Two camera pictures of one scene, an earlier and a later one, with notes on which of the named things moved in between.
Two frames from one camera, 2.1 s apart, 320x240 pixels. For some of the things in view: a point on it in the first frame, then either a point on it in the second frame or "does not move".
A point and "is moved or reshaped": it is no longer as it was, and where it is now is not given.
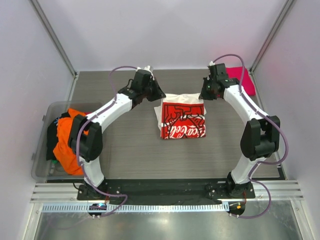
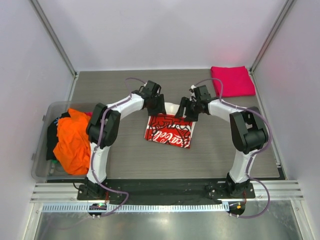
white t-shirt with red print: x=181 y=116 is moved or reshaped
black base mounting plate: x=134 y=191 does not move
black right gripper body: x=207 y=91 -> x=194 y=105
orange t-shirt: x=66 y=157 does not move
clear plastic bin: x=46 y=170 does not move
